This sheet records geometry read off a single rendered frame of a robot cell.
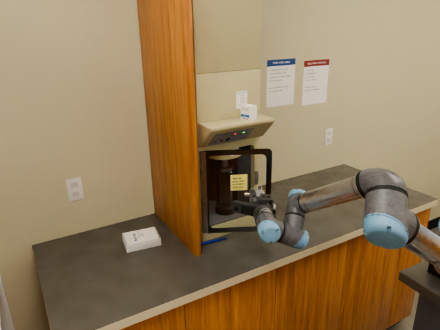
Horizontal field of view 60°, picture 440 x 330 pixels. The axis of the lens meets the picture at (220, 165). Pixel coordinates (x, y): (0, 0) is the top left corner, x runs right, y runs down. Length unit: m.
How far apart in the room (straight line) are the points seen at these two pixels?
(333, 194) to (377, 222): 0.24
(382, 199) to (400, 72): 2.10
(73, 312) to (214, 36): 1.16
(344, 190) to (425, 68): 2.24
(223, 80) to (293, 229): 0.67
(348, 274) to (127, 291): 1.15
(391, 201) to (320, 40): 1.56
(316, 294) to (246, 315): 0.43
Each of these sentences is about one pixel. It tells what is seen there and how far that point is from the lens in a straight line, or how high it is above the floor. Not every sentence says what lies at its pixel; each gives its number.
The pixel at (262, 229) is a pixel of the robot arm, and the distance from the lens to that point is 1.37.
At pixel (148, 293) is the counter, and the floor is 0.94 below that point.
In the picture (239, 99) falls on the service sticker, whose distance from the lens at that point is 1.70.
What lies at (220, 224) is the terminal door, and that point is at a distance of 1.78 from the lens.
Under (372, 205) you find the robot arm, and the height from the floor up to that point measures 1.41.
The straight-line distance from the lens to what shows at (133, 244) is 1.80.
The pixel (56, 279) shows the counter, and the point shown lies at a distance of 1.75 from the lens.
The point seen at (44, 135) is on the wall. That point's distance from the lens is 1.89.
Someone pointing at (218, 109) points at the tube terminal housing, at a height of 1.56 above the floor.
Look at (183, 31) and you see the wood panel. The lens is 1.46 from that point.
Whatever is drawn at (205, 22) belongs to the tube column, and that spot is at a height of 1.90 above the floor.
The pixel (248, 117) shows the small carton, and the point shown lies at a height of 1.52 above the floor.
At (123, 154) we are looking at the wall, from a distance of 1.99.
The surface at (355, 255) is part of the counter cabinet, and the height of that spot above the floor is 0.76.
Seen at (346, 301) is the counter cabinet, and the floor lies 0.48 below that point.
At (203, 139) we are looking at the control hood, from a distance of 1.58.
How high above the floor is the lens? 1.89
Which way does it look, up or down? 20 degrees down
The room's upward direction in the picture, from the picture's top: 1 degrees counter-clockwise
